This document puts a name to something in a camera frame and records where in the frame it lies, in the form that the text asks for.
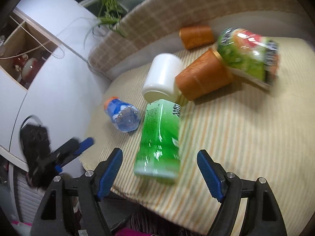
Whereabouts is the green tea bottle cup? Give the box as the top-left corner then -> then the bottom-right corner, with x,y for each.
133,99 -> 181,184

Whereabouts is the white plastic cup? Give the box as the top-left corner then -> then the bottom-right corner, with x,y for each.
142,53 -> 184,103

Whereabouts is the copper cup in middle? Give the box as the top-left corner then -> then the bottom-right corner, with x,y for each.
175,49 -> 233,101

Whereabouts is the grapefruit label bottle cup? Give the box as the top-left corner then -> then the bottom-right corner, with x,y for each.
217,27 -> 279,89

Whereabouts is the copper cup near backrest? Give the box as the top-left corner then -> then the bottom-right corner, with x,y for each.
179,25 -> 215,50

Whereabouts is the blue orange cut bottle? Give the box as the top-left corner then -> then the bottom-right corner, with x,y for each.
104,96 -> 140,133

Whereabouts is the red white ornament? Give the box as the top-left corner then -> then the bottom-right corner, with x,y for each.
13,54 -> 41,83

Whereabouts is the plaid sofa backrest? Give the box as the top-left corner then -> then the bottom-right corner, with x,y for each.
89,0 -> 306,76

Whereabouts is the white string cable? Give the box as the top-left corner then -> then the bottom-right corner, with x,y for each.
0,17 -> 99,61

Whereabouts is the wooden wall shelf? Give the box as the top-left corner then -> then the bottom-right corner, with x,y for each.
1,10 -> 64,89

